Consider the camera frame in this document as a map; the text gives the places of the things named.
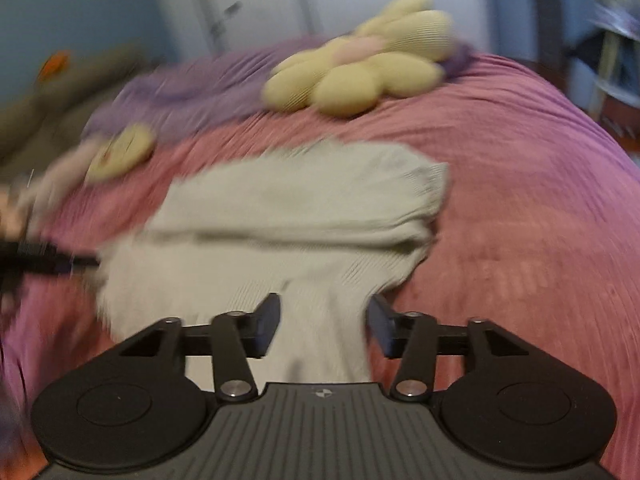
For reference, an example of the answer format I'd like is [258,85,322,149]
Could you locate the cream ribbed knit sweater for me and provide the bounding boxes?
[96,140,449,385]

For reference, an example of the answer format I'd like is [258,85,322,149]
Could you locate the pink plush toy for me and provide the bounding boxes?
[1,136,106,240]

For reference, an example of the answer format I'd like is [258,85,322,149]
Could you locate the yellow kiss-face round pillow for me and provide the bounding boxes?
[85,124,156,184]

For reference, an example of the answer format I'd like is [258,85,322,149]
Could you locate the pink ribbed bed blanket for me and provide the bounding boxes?
[0,52,640,476]

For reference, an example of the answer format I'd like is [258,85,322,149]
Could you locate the purple quilt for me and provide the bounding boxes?
[81,34,476,146]

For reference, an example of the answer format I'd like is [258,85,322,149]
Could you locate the yellow flower-shaped pillow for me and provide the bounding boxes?
[262,0,463,119]

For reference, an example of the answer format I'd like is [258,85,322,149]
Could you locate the small side table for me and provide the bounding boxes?
[568,0,639,158]

